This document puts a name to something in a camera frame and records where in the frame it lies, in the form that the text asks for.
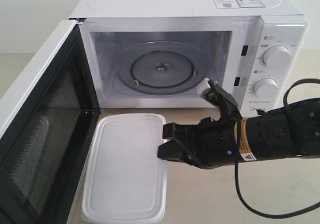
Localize clear plastic lidded container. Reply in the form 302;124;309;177
81;113;168;224

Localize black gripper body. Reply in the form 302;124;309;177
187;117;242;170

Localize black cable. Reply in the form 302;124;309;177
233;78;320;215

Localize white Midea microwave oven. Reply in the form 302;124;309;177
70;0;309;117

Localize white upper control knob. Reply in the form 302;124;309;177
262;45;292;69

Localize white lower timer knob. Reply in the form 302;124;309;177
253;78;278;99

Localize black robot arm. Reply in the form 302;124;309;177
157;98;320;170

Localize white microwave door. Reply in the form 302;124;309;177
0;19;100;224

